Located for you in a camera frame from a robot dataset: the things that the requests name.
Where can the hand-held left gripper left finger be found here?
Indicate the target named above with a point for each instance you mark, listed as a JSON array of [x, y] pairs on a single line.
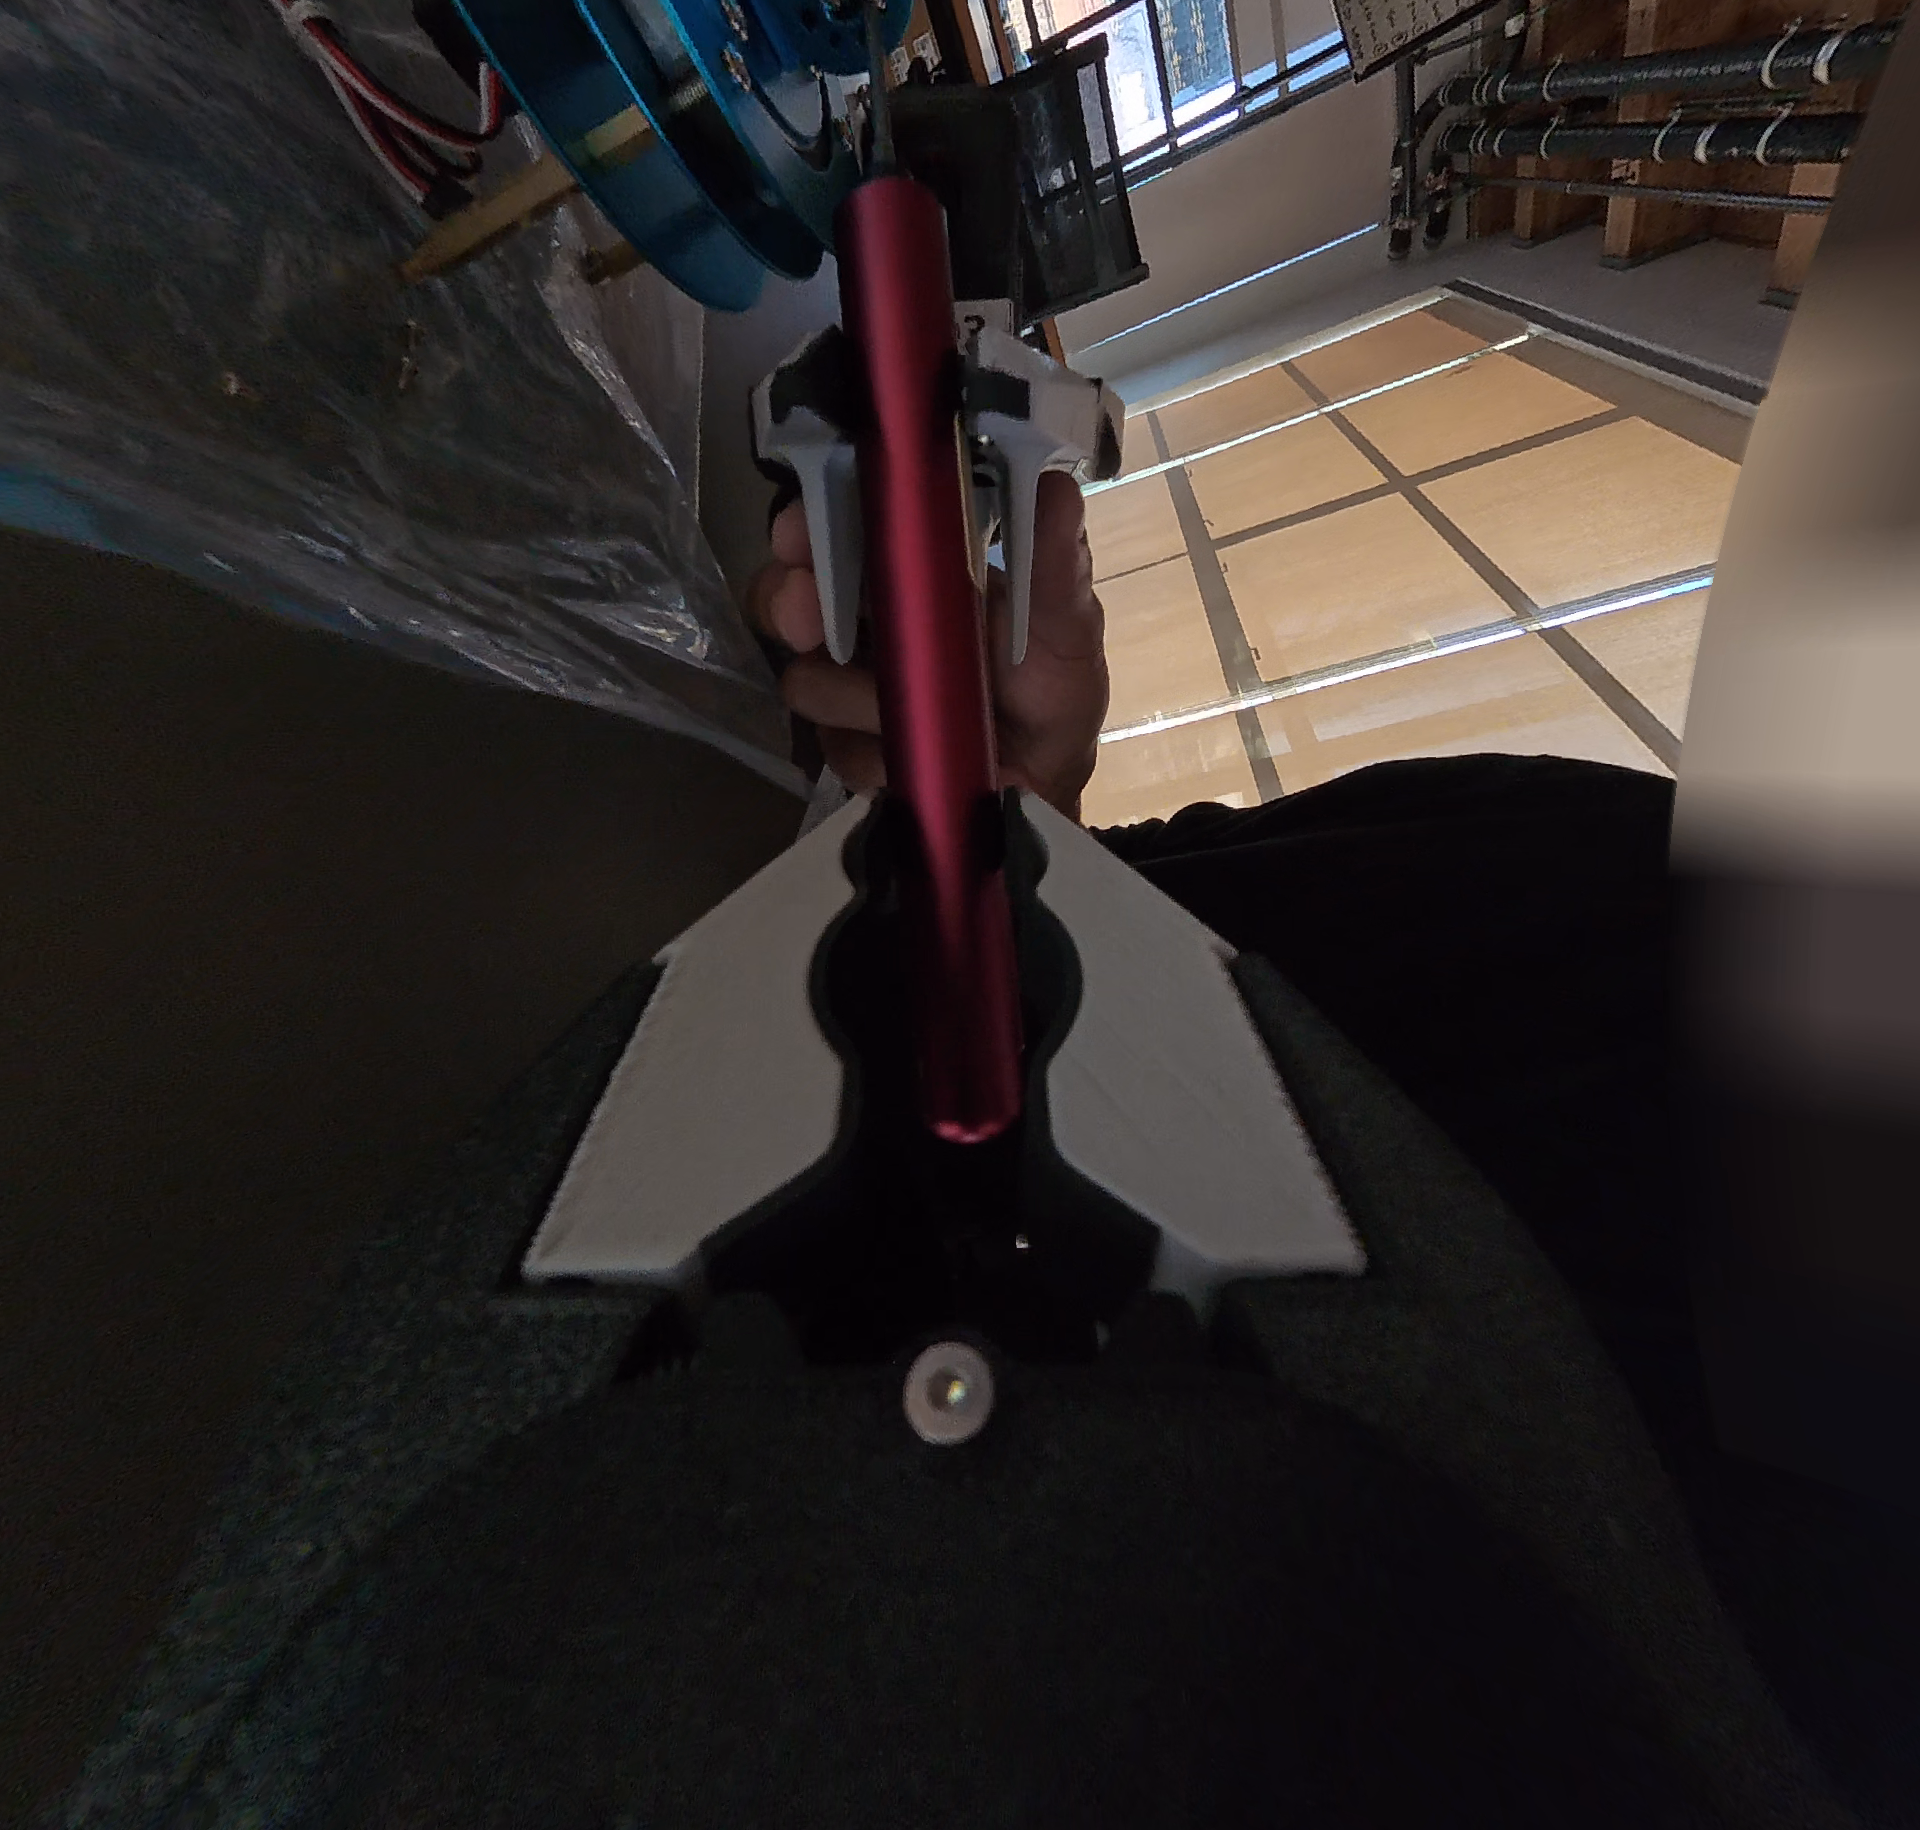
[[705, 1111]]

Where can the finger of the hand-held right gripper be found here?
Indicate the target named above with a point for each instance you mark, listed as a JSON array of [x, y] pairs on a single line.
[[1016, 570], [833, 540]]

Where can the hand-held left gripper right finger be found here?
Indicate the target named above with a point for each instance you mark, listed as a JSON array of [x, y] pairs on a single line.
[[1186, 1111]]

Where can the red screwdriver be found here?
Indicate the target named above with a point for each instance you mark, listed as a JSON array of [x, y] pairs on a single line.
[[931, 660]]

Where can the blue toy robot arm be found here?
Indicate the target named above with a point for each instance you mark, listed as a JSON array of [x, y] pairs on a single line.
[[676, 135]]

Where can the person's right hand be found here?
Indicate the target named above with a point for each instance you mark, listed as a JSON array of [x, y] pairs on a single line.
[[1069, 660]]

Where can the large grid window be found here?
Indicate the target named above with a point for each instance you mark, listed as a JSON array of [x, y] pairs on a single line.
[[1186, 1]]

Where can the person's black sleeve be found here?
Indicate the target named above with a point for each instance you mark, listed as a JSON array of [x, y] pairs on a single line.
[[1425, 961]]

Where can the clear plastic bag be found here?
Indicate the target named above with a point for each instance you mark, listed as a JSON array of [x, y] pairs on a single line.
[[301, 406]]

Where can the black insulated pipe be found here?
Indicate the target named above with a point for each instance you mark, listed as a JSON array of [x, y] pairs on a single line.
[[1651, 141], [1681, 66]]

